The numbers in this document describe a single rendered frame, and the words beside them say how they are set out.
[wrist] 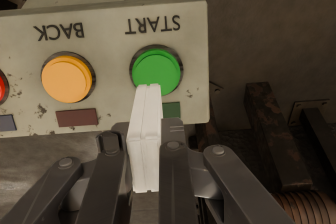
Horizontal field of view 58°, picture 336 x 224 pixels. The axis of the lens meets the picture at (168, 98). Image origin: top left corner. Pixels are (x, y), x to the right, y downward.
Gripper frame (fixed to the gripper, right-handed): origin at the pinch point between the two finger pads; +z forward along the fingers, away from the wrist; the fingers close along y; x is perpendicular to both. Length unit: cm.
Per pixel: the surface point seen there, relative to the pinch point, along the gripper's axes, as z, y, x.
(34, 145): 94, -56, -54
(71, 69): 8.6, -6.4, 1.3
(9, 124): 9.6, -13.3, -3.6
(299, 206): 40, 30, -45
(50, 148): 95, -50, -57
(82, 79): 8.6, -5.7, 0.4
